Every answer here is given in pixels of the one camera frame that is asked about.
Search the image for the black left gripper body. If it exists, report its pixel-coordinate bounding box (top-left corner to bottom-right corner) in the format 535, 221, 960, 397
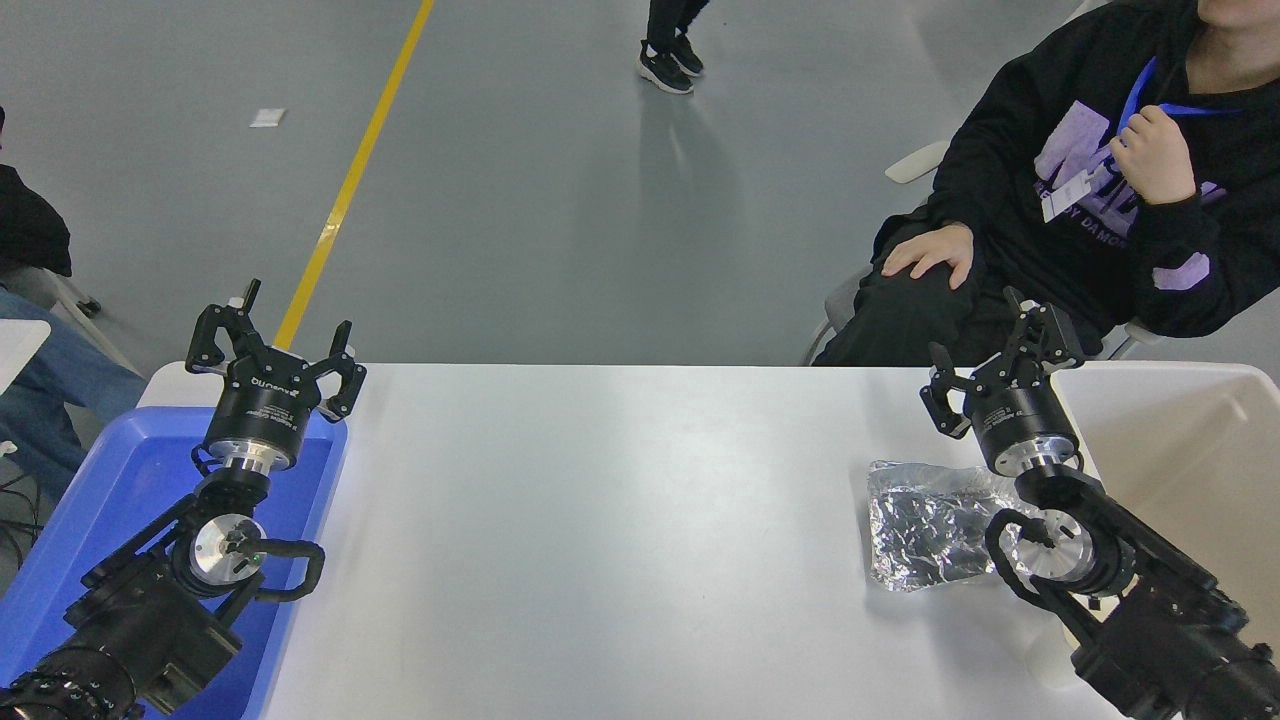
205, 348, 323, 454

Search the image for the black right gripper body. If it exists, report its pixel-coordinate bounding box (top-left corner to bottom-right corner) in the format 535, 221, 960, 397
962, 362, 1079, 469

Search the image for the person's right hand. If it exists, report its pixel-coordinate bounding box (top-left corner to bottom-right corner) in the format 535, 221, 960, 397
880, 223, 977, 292

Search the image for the person's left hand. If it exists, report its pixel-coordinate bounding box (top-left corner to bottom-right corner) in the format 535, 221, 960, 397
1110, 103, 1200, 207

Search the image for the crumpled silver foil tray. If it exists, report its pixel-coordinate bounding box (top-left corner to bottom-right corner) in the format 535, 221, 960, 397
867, 460, 1043, 593

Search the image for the blue plastic tray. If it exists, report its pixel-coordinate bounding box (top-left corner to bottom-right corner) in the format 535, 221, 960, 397
0, 405, 349, 720

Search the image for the large pale plastic bin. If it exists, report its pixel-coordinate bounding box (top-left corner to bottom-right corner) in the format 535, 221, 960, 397
1050, 362, 1280, 651

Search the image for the white and grey chair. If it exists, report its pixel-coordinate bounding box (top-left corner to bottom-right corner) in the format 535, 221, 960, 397
800, 138, 1166, 367

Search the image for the blue lanyard with badge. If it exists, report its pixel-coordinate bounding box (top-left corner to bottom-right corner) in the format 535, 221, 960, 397
1040, 55, 1246, 223

